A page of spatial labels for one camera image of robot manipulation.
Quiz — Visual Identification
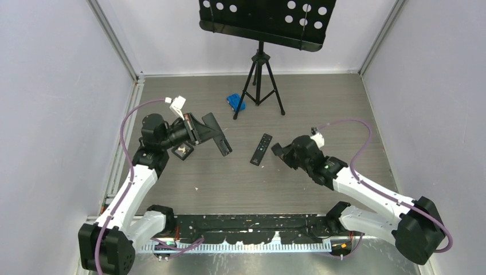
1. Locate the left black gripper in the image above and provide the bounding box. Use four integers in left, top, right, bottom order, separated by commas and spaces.
159, 113, 220, 150

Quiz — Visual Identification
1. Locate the plain black remote control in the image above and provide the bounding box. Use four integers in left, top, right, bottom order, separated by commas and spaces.
202, 112, 233, 156

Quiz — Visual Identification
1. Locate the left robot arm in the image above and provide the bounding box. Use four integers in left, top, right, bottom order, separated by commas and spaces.
78, 113, 232, 274

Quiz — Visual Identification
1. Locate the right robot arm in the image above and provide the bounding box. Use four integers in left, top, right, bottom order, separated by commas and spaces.
271, 134, 448, 265

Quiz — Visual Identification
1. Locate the black remote with buttons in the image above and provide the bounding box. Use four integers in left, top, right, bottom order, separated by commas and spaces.
250, 133, 273, 166

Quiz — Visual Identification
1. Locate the blue toy car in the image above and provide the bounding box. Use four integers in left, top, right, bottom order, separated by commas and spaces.
226, 93, 246, 113

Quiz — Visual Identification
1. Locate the black music stand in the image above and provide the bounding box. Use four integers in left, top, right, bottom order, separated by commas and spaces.
198, 0, 336, 119

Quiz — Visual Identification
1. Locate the black square frame box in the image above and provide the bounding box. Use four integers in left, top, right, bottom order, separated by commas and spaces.
171, 142, 194, 161

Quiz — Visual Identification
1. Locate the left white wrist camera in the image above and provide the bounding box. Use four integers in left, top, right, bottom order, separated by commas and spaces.
170, 96, 186, 119

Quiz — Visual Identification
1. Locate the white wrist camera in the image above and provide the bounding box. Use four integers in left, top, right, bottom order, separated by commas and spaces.
170, 96, 186, 119
310, 127, 325, 148

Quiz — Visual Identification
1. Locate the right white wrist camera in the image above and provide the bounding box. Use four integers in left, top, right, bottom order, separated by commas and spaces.
310, 127, 325, 148

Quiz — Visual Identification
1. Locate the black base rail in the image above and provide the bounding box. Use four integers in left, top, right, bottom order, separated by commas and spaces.
155, 214, 359, 245

